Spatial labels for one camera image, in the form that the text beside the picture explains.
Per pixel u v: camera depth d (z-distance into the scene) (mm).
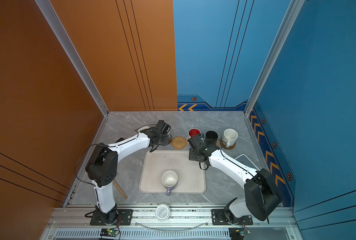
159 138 740
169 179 851
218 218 725
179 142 1021
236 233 698
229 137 973
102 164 527
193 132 999
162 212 698
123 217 740
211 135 940
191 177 848
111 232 707
